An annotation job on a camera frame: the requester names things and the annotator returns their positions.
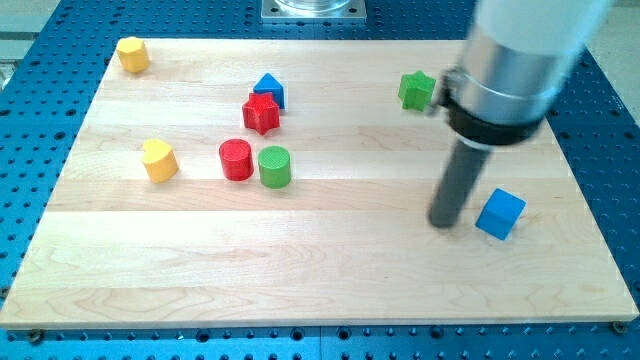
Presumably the light wooden board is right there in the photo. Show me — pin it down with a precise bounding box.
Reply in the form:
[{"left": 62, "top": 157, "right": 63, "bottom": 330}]
[{"left": 1, "top": 39, "right": 638, "bottom": 330}]

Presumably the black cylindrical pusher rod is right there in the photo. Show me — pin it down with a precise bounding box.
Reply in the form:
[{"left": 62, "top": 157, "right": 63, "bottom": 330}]
[{"left": 428, "top": 139, "right": 492, "bottom": 228}]

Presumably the green wooden cylinder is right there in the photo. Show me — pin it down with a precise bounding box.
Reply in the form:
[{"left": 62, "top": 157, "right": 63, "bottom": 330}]
[{"left": 258, "top": 146, "right": 291, "bottom": 189}]

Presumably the yellow wooden heart block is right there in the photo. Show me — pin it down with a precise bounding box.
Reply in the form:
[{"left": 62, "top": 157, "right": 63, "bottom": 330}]
[{"left": 142, "top": 139, "right": 179, "bottom": 183}]

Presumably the green wooden star block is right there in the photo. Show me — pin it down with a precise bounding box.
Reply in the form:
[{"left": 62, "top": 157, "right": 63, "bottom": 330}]
[{"left": 398, "top": 70, "right": 436, "bottom": 112}]

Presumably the blue wooden triangle block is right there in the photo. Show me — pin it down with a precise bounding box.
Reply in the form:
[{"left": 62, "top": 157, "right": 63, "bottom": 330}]
[{"left": 253, "top": 73, "right": 285, "bottom": 110}]

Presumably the blue wooden cube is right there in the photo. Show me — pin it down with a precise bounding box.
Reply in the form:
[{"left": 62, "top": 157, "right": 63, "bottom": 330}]
[{"left": 475, "top": 188, "right": 526, "bottom": 240}]

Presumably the red wooden cylinder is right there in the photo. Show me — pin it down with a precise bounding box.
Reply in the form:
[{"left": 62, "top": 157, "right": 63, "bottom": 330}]
[{"left": 219, "top": 139, "right": 254, "bottom": 181}]

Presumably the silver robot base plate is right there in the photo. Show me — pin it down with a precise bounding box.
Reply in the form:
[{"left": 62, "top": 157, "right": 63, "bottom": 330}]
[{"left": 260, "top": 0, "right": 367, "bottom": 23}]

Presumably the red wooden star block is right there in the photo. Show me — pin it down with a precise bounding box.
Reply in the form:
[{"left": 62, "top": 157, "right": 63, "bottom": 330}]
[{"left": 242, "top": 92, "right": 280, "bottom": 135}]

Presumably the blue perforated metal base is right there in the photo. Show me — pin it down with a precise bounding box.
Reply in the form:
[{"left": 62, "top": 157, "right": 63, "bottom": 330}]
[{"left": 1, "top": 0, "right": 639, "bottom": 359}]

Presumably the yellow wooden hexagon block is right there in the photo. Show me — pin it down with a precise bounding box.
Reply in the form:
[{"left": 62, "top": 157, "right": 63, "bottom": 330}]
[{"left": 116, "top": 37, "right": 150, "bottom": 73}]

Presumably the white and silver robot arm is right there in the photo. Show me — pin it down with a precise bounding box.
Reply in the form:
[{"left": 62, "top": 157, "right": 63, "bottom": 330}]
[{"left": 437, "top": 0, "right": 613, "bottom": 150}]

